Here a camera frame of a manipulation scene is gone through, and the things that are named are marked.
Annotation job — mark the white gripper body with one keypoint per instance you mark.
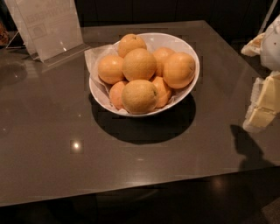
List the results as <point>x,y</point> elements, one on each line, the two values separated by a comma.
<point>271,48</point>

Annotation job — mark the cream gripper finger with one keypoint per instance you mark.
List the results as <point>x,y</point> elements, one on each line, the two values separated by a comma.
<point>253,47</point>
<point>264,103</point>

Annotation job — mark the white ceramic bowl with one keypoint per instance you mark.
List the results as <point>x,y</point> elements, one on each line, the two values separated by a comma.
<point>155,40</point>

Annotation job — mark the front yellowish orange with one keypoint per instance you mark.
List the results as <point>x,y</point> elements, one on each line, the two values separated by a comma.
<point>140,97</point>

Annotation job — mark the clear acrylic sign holder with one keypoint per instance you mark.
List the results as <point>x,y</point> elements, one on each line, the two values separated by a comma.
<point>50,29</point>

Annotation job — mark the brown object far left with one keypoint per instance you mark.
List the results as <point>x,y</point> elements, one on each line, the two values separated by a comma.
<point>4,35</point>

